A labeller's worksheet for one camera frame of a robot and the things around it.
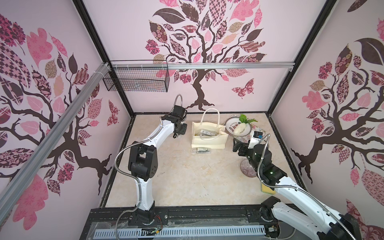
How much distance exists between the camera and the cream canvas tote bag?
0.95 m

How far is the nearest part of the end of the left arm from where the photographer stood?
0.69m

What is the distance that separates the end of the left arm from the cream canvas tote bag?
11 centimetres
